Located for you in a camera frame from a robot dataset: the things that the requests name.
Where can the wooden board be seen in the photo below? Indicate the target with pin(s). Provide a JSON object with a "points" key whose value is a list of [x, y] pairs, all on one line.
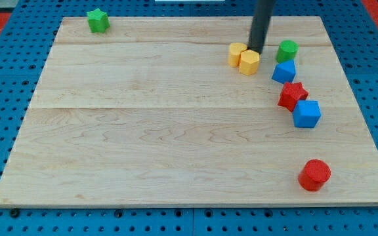
{"points": [[150, 115]]}

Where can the blue cube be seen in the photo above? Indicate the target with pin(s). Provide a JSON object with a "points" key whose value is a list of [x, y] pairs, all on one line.
{"points": [[306, 114]]}

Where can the yellow hexagon block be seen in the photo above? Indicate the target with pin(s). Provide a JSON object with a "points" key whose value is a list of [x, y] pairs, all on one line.
{"points": [[249, 62]]}

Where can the yellow rounded block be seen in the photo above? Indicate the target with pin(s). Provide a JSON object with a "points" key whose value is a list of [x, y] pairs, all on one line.
{"points": [[234, 53]]}

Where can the red star block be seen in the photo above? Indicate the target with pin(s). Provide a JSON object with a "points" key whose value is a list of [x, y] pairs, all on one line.
{"points": [[291, 93]]}

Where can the blue triangular block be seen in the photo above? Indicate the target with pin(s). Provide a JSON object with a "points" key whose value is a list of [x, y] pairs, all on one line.
{"points": [[284, 72]]}

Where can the green cylinder block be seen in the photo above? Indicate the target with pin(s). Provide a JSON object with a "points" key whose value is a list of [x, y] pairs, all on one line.
{"points": [[287, 50]]}

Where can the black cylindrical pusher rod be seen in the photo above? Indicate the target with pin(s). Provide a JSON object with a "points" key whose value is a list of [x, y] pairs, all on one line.
{"points": [[259, 25]]}

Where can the green star block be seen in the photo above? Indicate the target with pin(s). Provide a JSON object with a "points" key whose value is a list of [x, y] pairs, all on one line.
{"points": [[98, 21]]}

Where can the red cylinder block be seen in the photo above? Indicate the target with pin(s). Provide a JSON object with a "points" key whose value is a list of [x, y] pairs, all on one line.
{"points": [[314, 175]]}

